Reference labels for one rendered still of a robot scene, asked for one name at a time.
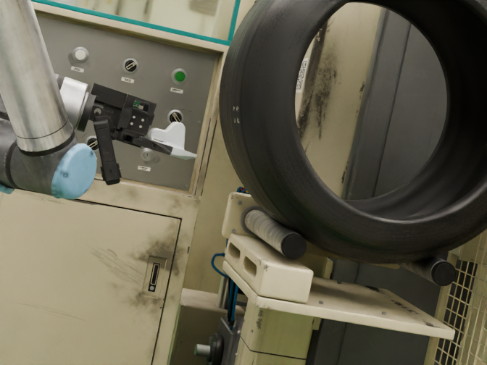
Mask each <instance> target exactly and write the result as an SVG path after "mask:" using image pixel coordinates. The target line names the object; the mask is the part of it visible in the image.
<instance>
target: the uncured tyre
mask: <svg viewBox="0 0 487 365"><path fill-rule="evenodd" d="M347 3H365V4H373V5H376V6H379V7H383V8H386V9H389V10H391V11H392V12H395V13H397V14H399V15H400V16H402V17H403V18H405V19H406V20H408V21H409V22H410V23H412V24H413V25H414V26H415V27H416V28H417V29H418V30H419V31H420V32H421V33H422V34H423V35H424V36H425V38H426V39H427V40H428V42H429V43H430V45H431V46H432V48H433V50H434V51H435V53H436V55H437V57H438V60H439V62H440V64H441V67H442V70H443V73H444V78H445V82H446V93H447V107H446V119H445V123H444V128H443V130H442V133H441V137H440V138H439V141H438V143H437V145H436V147H435V149H434V151H433V153H432V154H431V156H430V158H429V159H428V160H427V161H426V163H425V164H424V166H423V167H422V168H421V169H420V170H419V171H418V172H417V173H416V174H415V175H414V176H413V177H412V178H411V179H409V180H408V181H406V182H405V183H404V184H403V185H401V186H399V187H398V188H396V189H394V190H392V191H390V192H388V193H385V194H383V195H381V196H376V197H374V198H367V199H362V200H343V199H341V198H340V197H338V196H337V195H336V194H335V193H334V192H333V191H332V190H331V189H330V188H329V187H328V186H327V185H326V184H325V183H324V182H323V181H322V180H321V179H320V177H319V176H318V174H317V173H316V171H315V170H314V168H313V167H312V165H311V164H310V162H309V160H308V158H307V155H306V154H305V151H304V148H303V146H302V144H301V140H300V137H299V131H298V128H297V124H296V110H295V97H296V84H297V80H298V76H299V71H300V68H301V64H302V62H303V59H304V56H305V54H306V52H307V49H308V48H309V45H310V44H311V42H312V40H313V39H314V37H315V36H316V34H317V33H318V31H319V30H320V28H321V27H322V26H323V25H324V24H325V23H326V21H327V20H328V19H329V18H330V17H331V16H332V15H333V14H334V13H335V12H337V11H338V10H339V9H340V8H341V7H342V6H344V5H345V4H347ZM220 85H226V87H223V88H220V95H219V109H220V124H221V129H222V136H223V139H224V142H225V147H226V150H227V152H228V156H229V158H230V161H231V163H232V165H233V168H234V170H235V171H236V174H237V175H238V177H239V179H240V181H241V182H242V184H243V186H244V187H245V189H246V190H247V191H248V192H249V194H250V195H251V197H252V198H253V199H254V200H255V201H256V202H257V203H258V204H259V206H260V207H261V208H262V209H263V210H264V211H265V212H267V213H268V214H269V215H270V216H271V217H272V218H273V219H274V220H276V221H278V222H279V223H281V224H282V225H285V226H286V227H288V228H289V229H291V230H293V231H294V232H297V233H298V234H300V235H301V236H302V237H303V238H304V239H305V240H307V241H309V242H310V243H312V244H314V245H315V246H317V247H319V248H321V249H323V250H325V251H328V252H330V253H333V254H335V255H337V256H341V257H344V258H347V259H351V260H355V261H361V262H367V263H373V264H400V263H407V262H412V261H419V260H423V259H427V258H430V257H433V256H437V255H440V254H443V253H446V252H448V251H451V250H453V249H455V248H457V247H459V246H461V245H463V244H465V243H467V242H468V241H470V240H472V239H473V238H475V237H476V236H478V235H479V234H481V233H482V232H483V231H485V230H486V229H487V0H257V1H256V2H255V3H254V5H253V6H252V7H251V9H250V10H249V11H248V12H247V14H246V16H245V17H244V18H243V20H242V22H241V24H240V25H239V26H238V29H237V31H236V33H235V35H234V36H233V39H232V41H231V43H230V46H229V49H228V52H227V55H226V58H225V62H224V65H223V69H222V75H221V80H220ZM233 103H238V104H239V111H240V121H241V126H234V120H233ZM266 207H267V208H268V209H269V210H270V211H271V212H272V213H273V214H274V215H275V217H274V216H273V215H272V214H271V213H270V212H269V211H268V210H267V209H266ZM276 217H277V218H276Z"/></svg>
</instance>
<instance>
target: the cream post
mask: <svg viewBox="0 0 487 365"><path fill-rule="evenodd" d="M380 11H381V7H379V6H376V5H373V4H365V3H347V4H345V5H344V6H342V7H341V8H340V9H339V10H338V11H337V12H335V13H334V14H333V15H332V16H331V17H330V18H329V19H328V20H327V21H326V23H325V24H324V25H323V26H322V27H321V28H320V30H319V31H318V33H317V34H316V36H315V37H314V39H313V40H312V42H311V44H310V45H309V48H308V49H307V52H306V54H305V56H304V59H305V58H308V62H307V68H306V72H305V76H304V82H303V86H302V90H301V93H296V97H295V110H296V124H297V128H298V131H299V137H300V140H301V144H302V146H303V148H304V151H305V154H306V155H307V158H308V160H309V162H310V164H311V165H312V167H313V168H314V170H315V171H316V173H317V174H318V176H319V177H320V179H321V180H322V181H323V182H324V183H325V184H326V185H327V186H328V187H329V188H330V189H331V190H332V191H333V192H334V193H335V194H336V195H337V196H338V197H341V194H342V190H343V186H344V180H345V176H346V170H347V167H348V163H349V157H350V153H351V147H352V143H353V139H354V133H355V129H356V125H357V119H358V115H359V109H360V105H361V102H362V95H363V92H364V88H365V82H366V78H367V71H368V68H369V64H370V58H371V54H372V48H373V44H374V40H375V34H376V30H377V26H378V20H379V16H380ZM296 260H298V261H299V262H301V263H302V264H303V265H304V266H306V267H308V268H309V269H311V270H312V271H313V277H321V278H324V275H325V268H326V265H327V261H328V257H326V256H318V255H314V254H310V253H304V255H303V256H301V257H300V258H298V259H296ZM314 322H315V317H313V316H305V315H301V314H292V313H288V312H284V311H276V310H271V309H263V308H258V307H256V306H255V305H254V304H253V303H252V302H251V301H250V299H249V298H248V302H247V306H246V312H245V316H244V319H243V326H242V330H241V337H240V340H239V344H238V350H237V353H236V360H235V364H234V365H305V363H306V358H307V354H308V350H309V344H310V340H311V336H312V330H313V326H314Z"/></svg>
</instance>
